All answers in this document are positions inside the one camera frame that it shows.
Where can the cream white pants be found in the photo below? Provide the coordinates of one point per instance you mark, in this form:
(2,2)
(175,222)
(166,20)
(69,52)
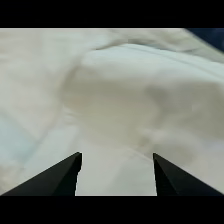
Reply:
(110,100)

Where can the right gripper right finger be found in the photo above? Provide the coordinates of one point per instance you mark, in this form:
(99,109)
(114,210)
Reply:
(176,181)

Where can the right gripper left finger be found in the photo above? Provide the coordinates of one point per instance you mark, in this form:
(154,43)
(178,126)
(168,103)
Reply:
(55,180)

